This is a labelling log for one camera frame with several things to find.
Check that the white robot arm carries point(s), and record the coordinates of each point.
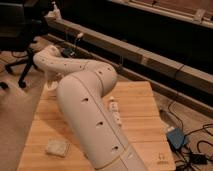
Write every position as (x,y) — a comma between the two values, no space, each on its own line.
(79,93)

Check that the black office chair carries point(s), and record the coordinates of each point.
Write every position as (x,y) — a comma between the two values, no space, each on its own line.
(20,22)

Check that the white tube with label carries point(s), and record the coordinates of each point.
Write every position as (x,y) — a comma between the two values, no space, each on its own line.
(113,108)

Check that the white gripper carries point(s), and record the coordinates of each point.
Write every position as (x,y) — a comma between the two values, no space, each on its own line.
(52,80)

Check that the small blue circuit board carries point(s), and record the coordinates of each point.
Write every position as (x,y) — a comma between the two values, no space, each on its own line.
(66,53)

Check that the blue electronics box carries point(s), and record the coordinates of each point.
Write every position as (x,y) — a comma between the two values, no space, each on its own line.
(176,138)

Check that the white spray bottle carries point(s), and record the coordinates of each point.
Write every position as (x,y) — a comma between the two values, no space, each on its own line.
(55,13)

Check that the beige sponge pad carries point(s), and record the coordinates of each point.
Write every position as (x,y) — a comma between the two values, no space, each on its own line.
(57,147)

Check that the black power adapter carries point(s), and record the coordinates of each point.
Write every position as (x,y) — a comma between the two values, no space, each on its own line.
(199,159)

